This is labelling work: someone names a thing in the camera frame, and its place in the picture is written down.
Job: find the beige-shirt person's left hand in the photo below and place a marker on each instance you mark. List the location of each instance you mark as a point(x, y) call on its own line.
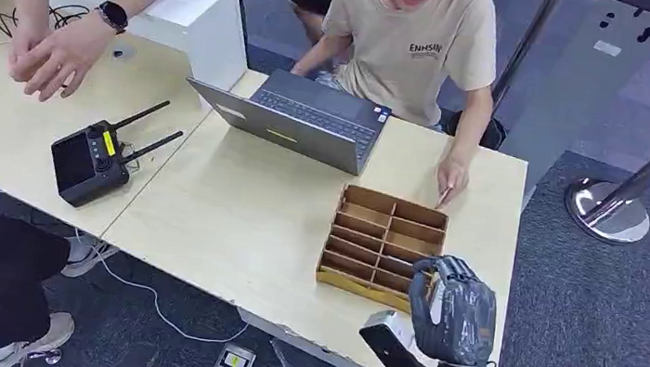
point(453, 176)

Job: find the black-shirt person's left hand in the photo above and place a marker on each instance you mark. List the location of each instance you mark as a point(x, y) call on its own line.
point(67, 57)

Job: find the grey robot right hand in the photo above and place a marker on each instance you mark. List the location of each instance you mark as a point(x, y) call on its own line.
point(460, 316)

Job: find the black-shirt person's right hand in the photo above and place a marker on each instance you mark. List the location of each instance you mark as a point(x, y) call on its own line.
point(22, 49)

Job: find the small pen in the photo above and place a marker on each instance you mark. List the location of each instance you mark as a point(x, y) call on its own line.
point(443, 196)

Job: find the black wrist watch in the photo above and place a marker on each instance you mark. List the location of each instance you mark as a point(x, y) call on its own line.
point(113, 15)

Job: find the wooden divided card box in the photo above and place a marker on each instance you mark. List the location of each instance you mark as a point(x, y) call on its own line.
point(382, 245)

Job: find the black remote controller with antennas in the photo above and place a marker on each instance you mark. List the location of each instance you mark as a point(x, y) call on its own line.
point(92, 163)

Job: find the dark stanchion with black base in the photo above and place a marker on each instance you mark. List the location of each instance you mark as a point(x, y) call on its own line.
point(521, 51)

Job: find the person in beige shirt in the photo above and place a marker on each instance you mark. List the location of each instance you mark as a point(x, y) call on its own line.
point(408, 37)

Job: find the grey open laptop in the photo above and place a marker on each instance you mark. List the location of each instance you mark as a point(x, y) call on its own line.
point(308, 121)

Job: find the chrome stanchion with round base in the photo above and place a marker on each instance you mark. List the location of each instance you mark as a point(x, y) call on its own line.
point(610, 208)

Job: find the small silver floor device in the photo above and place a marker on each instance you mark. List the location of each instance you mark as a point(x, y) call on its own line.
point(233, 364)

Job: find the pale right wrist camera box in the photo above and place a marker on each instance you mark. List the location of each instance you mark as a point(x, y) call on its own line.
point(397, 349)

